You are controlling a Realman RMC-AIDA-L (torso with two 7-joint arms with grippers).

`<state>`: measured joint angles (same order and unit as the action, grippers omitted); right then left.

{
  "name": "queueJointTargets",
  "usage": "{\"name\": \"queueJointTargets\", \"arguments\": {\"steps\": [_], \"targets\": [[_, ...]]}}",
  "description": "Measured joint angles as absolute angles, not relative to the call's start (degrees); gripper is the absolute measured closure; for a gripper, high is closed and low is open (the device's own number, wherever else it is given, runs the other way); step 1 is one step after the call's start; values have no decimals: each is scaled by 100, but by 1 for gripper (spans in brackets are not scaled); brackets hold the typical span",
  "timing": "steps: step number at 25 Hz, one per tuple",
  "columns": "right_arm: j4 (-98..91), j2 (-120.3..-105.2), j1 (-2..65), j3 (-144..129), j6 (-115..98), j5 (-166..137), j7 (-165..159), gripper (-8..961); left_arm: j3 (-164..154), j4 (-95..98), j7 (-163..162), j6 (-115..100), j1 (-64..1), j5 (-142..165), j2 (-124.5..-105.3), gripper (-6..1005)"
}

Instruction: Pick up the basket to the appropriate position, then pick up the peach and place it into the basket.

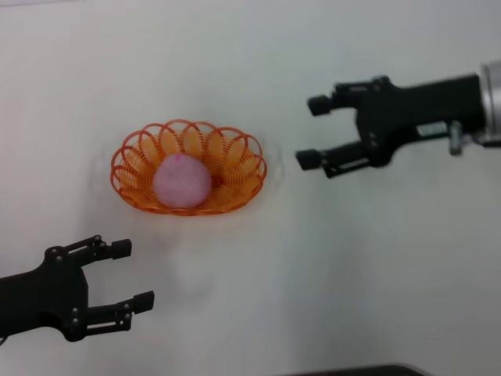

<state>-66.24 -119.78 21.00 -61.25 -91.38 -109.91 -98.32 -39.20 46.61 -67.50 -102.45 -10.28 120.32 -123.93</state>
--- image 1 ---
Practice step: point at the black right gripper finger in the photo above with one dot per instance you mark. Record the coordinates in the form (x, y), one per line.
(319, 105)
(307, 158)

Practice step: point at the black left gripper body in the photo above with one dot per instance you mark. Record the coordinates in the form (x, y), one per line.
(47, 293)

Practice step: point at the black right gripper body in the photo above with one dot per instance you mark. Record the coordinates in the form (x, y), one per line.
(415, 109)

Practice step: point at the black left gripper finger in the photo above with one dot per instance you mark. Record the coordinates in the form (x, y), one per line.
(144, 302)
(121, 248)

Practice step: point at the pink peach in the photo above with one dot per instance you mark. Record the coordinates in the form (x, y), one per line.
(182, 182)

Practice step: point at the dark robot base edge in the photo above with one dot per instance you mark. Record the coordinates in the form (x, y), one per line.
(352, 371)

